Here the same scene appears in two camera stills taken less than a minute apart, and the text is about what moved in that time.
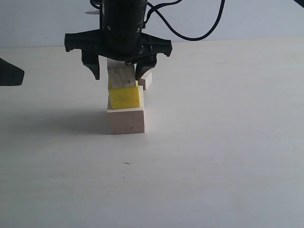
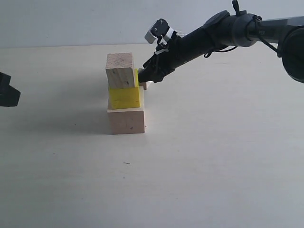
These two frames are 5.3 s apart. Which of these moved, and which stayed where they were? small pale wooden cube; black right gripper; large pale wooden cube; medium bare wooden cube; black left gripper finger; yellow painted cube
Moved: black left gripper finger; black right gripper
Stayed: small pale wooden cube; yellow painted cube; large pale wooden cube; medium bare wooden cube
